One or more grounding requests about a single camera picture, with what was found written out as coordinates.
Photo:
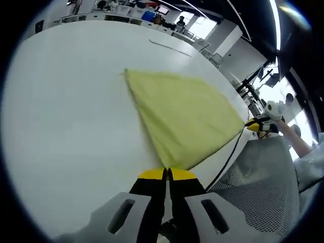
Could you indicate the person in light clothes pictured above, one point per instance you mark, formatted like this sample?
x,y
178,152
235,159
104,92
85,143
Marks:
x,y
311,167

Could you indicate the blue storage bin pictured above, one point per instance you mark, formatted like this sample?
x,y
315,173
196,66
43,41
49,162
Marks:
x,y
148,15

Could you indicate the white office chair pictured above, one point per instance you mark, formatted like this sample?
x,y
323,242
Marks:
x,y
205,44
217,59

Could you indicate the white mesh chair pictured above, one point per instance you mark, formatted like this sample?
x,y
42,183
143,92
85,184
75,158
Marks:
x,y
260,182

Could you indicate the wall screen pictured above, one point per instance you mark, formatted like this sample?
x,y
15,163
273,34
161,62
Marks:
x,y
163,10

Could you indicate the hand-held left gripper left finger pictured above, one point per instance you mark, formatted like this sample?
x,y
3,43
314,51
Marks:
x,y
140,208

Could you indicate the black bin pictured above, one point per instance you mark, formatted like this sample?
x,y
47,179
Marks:
x,y
39,26

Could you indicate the white ceiling light strip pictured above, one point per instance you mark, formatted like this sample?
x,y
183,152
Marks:
x,y
274,22

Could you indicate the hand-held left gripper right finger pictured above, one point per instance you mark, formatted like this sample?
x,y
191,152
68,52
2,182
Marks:
x,y
193,212

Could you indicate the yellow blue grey garment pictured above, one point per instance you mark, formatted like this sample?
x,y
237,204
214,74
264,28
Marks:
x,y
182,114

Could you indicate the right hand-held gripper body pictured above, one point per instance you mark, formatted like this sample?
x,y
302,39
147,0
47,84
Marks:
x,y
274,111

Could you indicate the black monitor stand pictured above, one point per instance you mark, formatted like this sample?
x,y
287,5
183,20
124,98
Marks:
x,y
273,79

